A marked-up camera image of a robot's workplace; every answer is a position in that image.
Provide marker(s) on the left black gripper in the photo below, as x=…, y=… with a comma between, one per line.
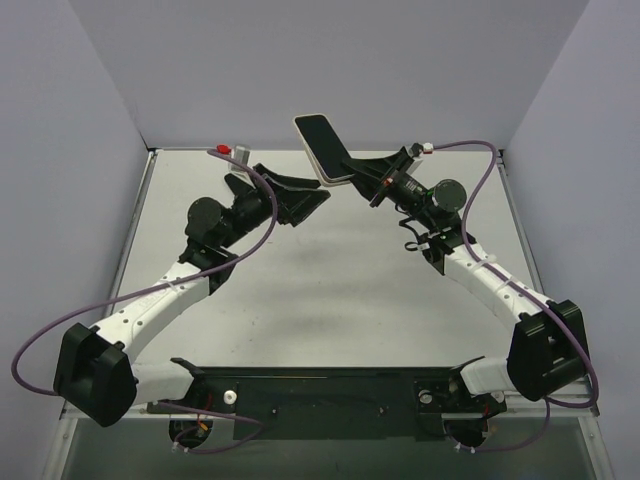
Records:
x=279, y=201

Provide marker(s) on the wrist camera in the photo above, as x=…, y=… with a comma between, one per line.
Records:
x=417, y=150
x=240, y=154

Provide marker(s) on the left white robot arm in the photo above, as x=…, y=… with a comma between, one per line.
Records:
x=97, y=369

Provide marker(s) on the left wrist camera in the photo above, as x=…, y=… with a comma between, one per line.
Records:
x=240, y=154

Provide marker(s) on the black phone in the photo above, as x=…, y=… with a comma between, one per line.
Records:
x=324, y=148

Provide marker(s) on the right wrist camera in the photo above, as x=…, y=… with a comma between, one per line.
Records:
x=417, y=150

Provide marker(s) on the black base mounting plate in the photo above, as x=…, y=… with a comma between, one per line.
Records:
x=344, y=403

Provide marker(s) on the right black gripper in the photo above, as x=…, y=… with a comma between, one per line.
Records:
x=388, y=177

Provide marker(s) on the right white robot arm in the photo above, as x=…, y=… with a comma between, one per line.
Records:
x=548, y=348

